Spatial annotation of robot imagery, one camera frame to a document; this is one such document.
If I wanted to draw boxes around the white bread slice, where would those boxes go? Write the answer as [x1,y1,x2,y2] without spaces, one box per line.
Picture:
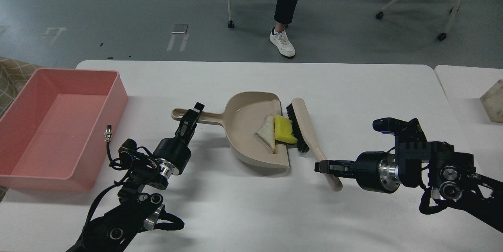
[255,114,275,154]

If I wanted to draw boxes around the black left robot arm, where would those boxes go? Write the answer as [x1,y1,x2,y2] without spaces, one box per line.
[69,103,204,252]

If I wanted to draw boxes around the pink plastic bin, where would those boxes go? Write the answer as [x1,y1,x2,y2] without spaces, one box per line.
[0,68,128,191]

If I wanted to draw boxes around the beige hand brush black bristles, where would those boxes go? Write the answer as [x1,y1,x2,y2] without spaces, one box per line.
[286,97,327,169]

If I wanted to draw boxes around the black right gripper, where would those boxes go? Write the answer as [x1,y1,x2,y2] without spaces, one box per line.
[314,152,401,193]

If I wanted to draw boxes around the yellow sponge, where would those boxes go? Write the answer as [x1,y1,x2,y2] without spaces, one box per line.
[274,116,297,144]

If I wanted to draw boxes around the patterned beige cloth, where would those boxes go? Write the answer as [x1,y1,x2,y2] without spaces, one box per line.
[0,57,42,116]

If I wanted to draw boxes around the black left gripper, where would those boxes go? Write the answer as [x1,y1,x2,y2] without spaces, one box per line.
[153,103,205,176]

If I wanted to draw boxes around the beige stone block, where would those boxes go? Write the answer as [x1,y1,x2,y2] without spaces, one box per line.
[480,79,503,123]

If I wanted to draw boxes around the beige plastic dustpan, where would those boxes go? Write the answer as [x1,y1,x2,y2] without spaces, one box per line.
[171,91,292,175]

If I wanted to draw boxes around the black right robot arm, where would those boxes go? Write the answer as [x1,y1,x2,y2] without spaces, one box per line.
[314,118,503,231]

